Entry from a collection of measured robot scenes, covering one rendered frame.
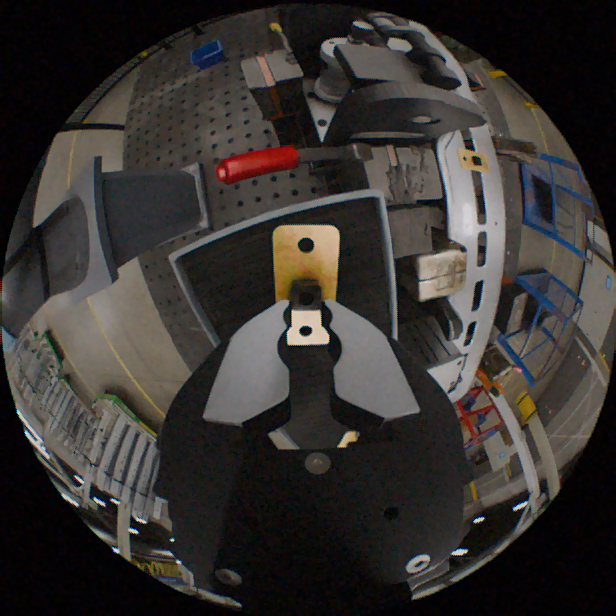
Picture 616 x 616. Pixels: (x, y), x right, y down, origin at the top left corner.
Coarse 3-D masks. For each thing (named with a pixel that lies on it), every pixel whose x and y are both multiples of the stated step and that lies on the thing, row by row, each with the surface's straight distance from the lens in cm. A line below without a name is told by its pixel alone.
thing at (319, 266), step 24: (288, 240) 12; (336, 240) 13; (288, 264) 13; (312, 264) 13; (336, 264) 13; (288, 288) 13; (312, 288) 12; (312, 312) 14; (288, 336) 15; (312, 336) 15
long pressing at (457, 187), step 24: (408, 48) 51; (456, 72) 55; (432, 144) 38; (456, 144) 40; (480, 144) 46; (456, 168) 38; (456, 192) 38; (456, 216) 38; (504, 216) 50; (456, 240) 38; (504, 240) 50; (480, 312) 52; (480, 336) 58
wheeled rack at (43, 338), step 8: (40, 336) 695; (40, 344) 762; (48, 344) 601; (32, 352) 588; (48, 352) 689; (24, 360) 767; (56, 360) 617; (24, 376) 588; (56, 376) 600; (40, 384) 775; (40, 408) 595
